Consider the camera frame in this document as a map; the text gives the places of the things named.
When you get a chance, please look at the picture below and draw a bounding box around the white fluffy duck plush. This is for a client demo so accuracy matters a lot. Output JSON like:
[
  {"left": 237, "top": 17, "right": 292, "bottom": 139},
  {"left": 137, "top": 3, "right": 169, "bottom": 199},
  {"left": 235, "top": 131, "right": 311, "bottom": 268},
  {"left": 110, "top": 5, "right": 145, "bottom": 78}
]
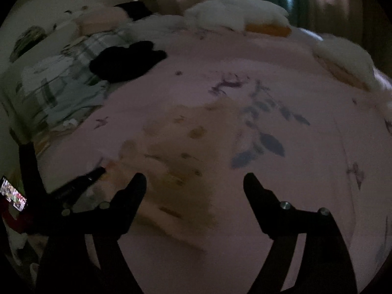
[{"left": 184, "top": 0, "right": 292, "bottom": 37}]

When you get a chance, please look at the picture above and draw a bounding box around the pink printed bed sheet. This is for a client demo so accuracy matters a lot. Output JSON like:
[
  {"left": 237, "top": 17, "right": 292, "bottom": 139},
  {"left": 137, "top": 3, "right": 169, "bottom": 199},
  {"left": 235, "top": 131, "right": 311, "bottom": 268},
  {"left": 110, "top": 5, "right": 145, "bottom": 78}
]
[{"left": 39, "top": 32, "right": 391, "bottom": 293}]

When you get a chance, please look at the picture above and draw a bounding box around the black clothing pile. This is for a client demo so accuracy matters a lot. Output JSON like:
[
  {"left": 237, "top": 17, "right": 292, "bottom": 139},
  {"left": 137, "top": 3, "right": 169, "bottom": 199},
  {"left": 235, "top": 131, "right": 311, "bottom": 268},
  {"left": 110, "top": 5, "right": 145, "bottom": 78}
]
[{"left": 89, "top": 40, "right": 167, "bottom": 84}]

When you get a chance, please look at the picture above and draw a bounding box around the cream patterned baby garment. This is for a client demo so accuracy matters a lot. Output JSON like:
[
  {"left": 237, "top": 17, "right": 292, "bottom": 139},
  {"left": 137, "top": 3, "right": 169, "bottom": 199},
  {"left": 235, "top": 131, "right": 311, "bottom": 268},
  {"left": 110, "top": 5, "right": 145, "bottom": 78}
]
[{"left": 95, "top": 97, "right": 244, "bottom": 251}]

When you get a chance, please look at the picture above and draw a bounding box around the white pink plush toy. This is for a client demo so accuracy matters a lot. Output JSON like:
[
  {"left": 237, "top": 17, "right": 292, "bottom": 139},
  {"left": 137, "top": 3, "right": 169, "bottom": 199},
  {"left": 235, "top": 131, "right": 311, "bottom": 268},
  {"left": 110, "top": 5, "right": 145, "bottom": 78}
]
[{"left": 52, "top": 5, "right": 130, "bottom": 36}]

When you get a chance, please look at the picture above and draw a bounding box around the plaid green white blanket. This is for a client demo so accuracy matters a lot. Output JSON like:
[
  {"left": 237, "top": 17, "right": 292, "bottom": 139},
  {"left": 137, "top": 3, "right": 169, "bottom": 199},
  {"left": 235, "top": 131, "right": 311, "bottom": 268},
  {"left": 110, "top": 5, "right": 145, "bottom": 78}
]
[{"left": 1, "top": 30, "right": 131, "bottom": 131}]

